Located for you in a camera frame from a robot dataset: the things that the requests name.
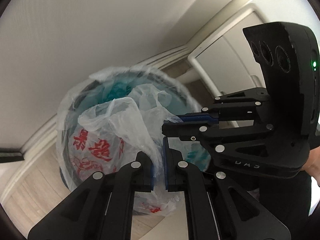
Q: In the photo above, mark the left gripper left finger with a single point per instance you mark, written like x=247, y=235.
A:
x=101, y=207

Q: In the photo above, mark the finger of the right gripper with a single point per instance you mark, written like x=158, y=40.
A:
x=210, y=116
x=198, y=131

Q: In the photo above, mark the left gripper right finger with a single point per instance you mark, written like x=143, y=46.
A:
x=217, y=208

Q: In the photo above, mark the white red-printed plastic bag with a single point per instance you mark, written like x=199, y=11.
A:
x=109, y=136

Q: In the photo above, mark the trash bin with liner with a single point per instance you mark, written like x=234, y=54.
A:
x=104, y=86

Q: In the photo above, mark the person right hand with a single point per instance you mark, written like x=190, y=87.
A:
x=312, y=166

